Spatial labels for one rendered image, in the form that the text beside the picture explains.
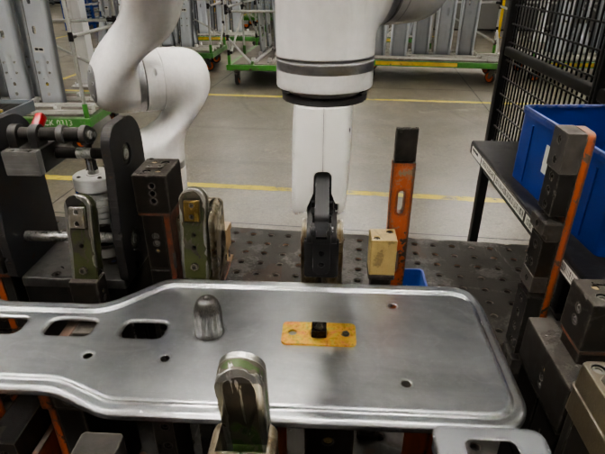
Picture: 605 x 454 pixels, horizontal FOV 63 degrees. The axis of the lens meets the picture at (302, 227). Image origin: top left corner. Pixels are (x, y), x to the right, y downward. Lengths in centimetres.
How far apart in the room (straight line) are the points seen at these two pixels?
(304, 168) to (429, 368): 26
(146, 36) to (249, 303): 51
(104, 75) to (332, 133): 65
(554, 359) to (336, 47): 40
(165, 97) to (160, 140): 9
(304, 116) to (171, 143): 67
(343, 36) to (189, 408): 36
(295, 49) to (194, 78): 64
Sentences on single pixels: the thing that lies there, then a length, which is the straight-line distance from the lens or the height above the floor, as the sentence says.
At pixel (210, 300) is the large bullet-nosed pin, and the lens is 56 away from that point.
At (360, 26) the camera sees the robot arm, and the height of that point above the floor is 133.
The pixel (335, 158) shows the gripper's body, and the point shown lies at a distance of 42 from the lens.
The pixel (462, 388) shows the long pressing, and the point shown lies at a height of 100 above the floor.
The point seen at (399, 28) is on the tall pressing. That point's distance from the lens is 734.
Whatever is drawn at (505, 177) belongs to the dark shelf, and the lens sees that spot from 99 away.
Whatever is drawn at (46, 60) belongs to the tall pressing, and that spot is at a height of 67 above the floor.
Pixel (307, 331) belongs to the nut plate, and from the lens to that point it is 58.
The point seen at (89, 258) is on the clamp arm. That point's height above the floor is 102.
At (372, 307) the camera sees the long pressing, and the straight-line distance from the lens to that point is 63.
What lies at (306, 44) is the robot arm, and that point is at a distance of 41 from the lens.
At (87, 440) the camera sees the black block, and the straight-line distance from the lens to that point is 53.
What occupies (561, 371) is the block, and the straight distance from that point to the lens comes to 60.
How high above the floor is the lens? 137
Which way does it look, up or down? 27 degrees down
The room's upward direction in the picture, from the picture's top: straight up
